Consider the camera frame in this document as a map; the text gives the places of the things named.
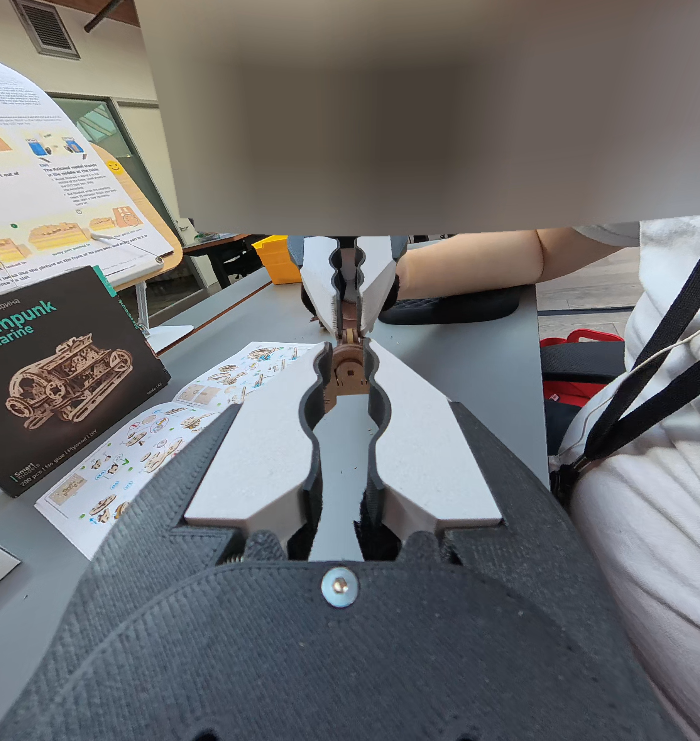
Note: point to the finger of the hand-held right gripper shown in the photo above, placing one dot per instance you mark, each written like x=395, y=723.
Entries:
x=379, y=272
x=318, y=272

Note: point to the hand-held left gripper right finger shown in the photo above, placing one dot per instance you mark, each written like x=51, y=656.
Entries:
x=431, y=463

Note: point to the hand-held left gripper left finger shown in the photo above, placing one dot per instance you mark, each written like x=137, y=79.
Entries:
x=257, y=463

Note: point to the wooden model assembly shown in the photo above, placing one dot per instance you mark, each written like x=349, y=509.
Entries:
x=347, y=376

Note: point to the person's right forearm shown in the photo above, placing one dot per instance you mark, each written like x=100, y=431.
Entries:
x=500, y=260

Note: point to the black model kit box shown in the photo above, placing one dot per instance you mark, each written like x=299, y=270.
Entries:
x=66, y=324

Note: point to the yellow plastic bin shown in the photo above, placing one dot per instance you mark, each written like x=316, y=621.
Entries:
x=275, y=260

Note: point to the black mesh wrist rest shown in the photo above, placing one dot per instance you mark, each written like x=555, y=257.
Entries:
x=454, y=304

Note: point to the folded assembly booklet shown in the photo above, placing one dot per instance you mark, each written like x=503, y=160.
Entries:
x=153, y=440

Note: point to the red bag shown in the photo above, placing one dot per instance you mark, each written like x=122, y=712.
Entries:
x=564, y=391

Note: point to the wooden document stand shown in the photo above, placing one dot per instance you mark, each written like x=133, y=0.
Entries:
x=144, y=197

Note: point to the person's white t-shirt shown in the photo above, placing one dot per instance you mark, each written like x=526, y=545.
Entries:
x=645, y=579

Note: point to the printed instruction sheet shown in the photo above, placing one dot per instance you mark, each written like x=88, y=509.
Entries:
x=49, y=173

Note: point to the wall air vent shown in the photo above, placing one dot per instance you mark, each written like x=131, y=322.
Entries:
x=46, y=26

